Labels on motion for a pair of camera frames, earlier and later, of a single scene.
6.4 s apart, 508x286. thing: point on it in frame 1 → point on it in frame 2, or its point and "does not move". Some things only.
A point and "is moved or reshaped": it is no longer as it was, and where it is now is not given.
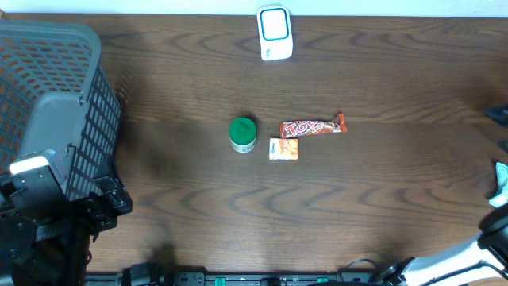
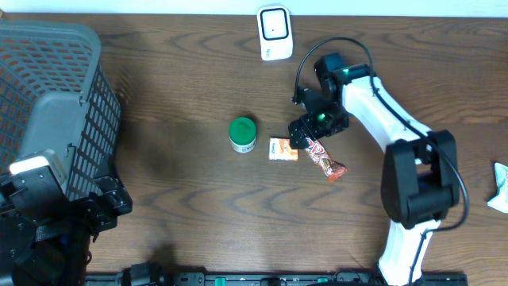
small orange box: (283, 149) does not move
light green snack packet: (502, 197) does not move
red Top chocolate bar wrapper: (336, 125) is moved or reshaped
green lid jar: (242, 133) does not move
